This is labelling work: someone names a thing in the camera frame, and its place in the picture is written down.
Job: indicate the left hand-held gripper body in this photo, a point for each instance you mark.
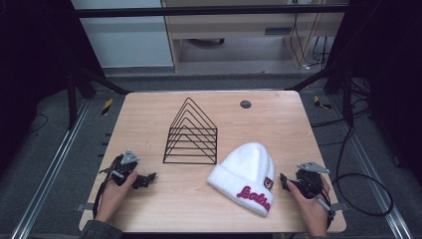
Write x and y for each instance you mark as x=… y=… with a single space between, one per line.
x=123 y=167

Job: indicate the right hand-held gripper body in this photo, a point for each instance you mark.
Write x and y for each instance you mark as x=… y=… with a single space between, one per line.
x=310 y=181

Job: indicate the white knit beanie hat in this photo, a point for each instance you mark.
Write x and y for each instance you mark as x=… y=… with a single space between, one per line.
x=247 y=176

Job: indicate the person's left hand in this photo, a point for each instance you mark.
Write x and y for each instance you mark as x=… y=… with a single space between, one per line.
x=114 y=197

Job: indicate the person's right hand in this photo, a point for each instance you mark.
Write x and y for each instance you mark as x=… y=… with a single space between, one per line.
x=310 y=210

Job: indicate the yellow black striped tape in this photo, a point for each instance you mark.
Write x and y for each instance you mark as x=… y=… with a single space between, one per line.
x=106 y=107
x=321 y=103

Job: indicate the black metal stand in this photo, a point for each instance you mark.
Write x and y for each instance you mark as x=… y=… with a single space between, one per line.
x=346 y=96
x=72 y=99

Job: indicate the white cabinet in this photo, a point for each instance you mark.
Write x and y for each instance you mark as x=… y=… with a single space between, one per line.
x=129 y=43

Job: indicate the black curtain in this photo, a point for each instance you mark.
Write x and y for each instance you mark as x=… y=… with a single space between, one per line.
x=391 y=66
x=36 y=66

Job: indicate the light wooden desk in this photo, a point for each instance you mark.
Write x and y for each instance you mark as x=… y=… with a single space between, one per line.
x=232 y=28

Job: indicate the grey table bracket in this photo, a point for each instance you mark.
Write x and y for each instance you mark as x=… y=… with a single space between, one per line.
x=82 y=207
x=340 y=207

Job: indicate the aluminium floor rail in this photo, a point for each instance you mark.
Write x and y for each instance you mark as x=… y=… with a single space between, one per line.
x=49 y=169
x=371 y=169

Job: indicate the black horizontal frame bar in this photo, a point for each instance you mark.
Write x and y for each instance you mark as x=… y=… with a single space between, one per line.
x=199 y=11

